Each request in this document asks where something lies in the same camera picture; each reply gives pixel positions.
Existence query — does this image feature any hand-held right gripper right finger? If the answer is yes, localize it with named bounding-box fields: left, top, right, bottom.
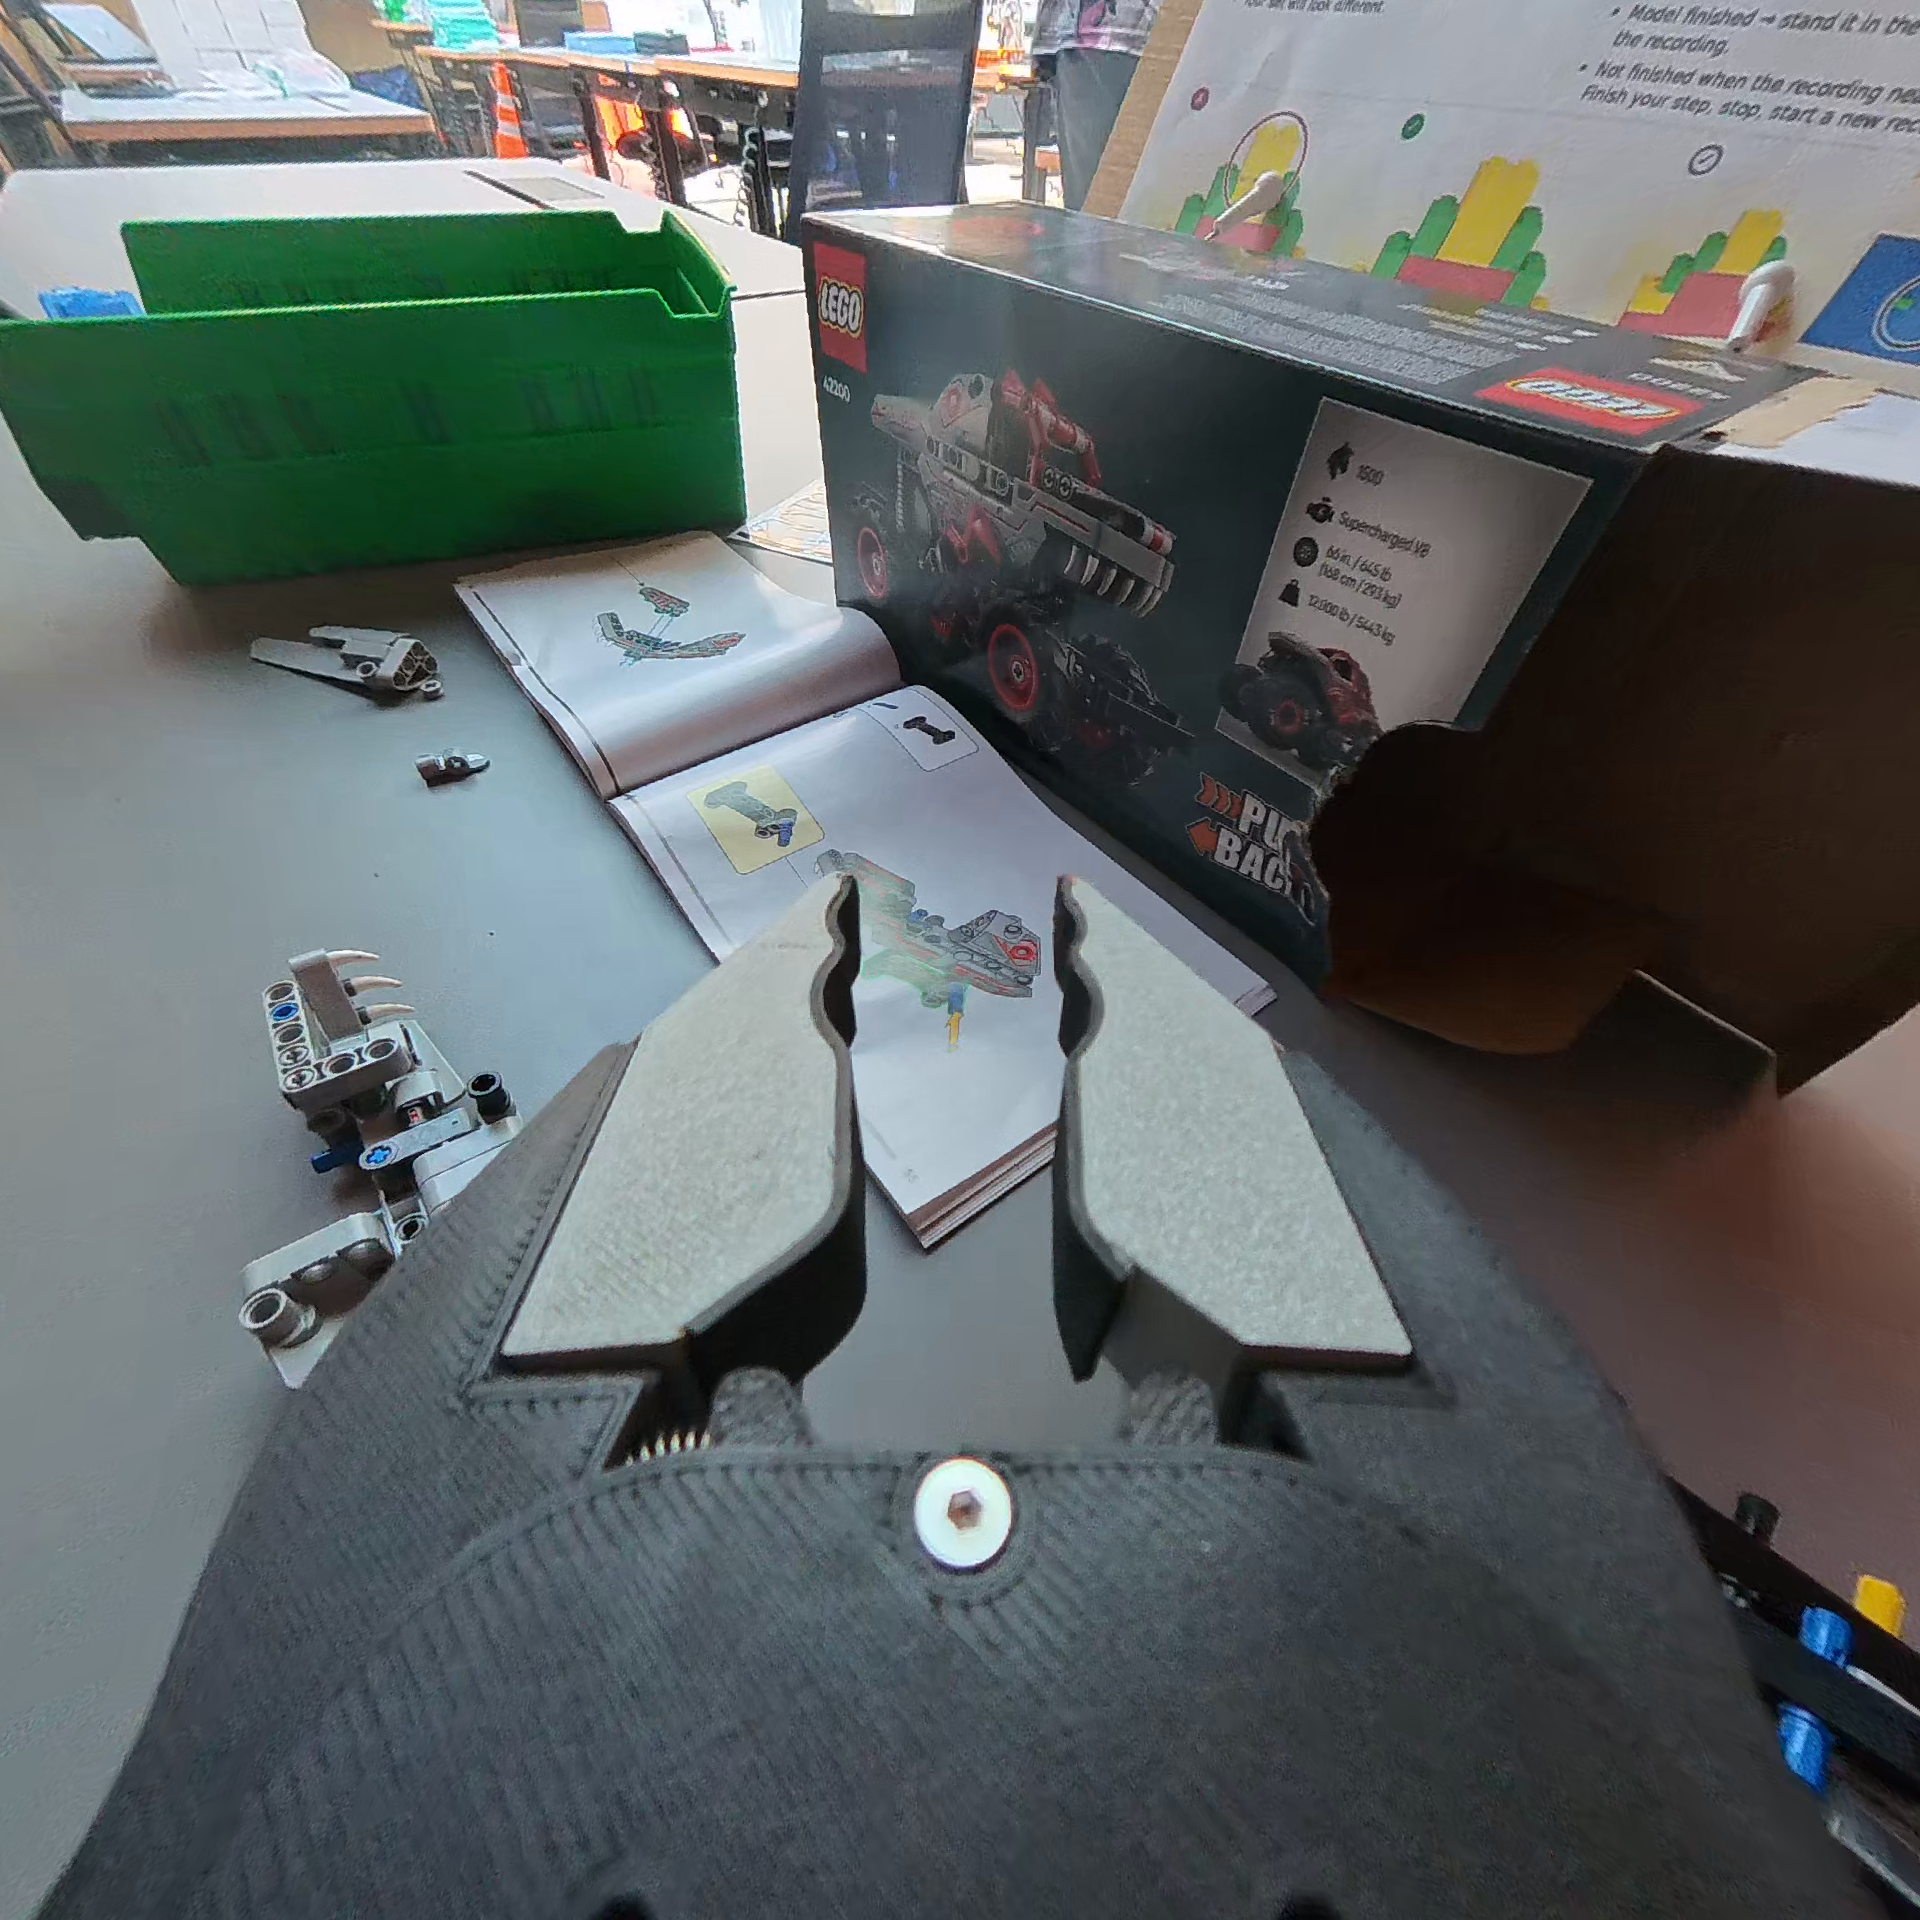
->
left=1051, top=875, right=1416, bottom=1386

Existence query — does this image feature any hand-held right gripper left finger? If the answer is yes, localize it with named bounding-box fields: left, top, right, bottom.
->
left=497, top=875, right=873, bottom=1390

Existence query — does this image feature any grey lego jaw assembly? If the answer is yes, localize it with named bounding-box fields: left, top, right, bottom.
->
left=237, top=945, right=521, bottom=1393

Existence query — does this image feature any lego instruction booklet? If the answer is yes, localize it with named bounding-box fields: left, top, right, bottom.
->
left=453, top=531, right=1276, bottom=1252

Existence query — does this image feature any grey lego panel assembly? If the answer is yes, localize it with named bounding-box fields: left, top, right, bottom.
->
left=247, top=624, right=448, bottom=706

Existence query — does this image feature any black lego chassis assembly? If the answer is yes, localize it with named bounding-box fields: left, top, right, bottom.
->
left=1665, top=1492, right=1920, bottom=1920

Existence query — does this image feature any lego set box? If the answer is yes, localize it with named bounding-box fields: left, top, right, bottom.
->
left=798, top=207, right=1920, bottom=1096

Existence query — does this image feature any sticker sheet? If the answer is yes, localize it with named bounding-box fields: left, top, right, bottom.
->
left=733, top=492, right=836, bottom=568

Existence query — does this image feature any green plastic bin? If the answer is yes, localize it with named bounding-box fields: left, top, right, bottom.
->
left=0, top=207, right=745, bottom=590

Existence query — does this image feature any black office chair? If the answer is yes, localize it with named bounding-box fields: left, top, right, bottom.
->
left=780, top=0, right=987, bottom=244

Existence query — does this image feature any background work table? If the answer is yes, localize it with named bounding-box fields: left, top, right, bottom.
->
left=413, top=42, right=1051, bottom=153
left=61, top=83, right=444, bottom=162

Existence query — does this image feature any instruction wall poster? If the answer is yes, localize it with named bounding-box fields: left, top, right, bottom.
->
left=1117, top=0, right=1920, bottom=407

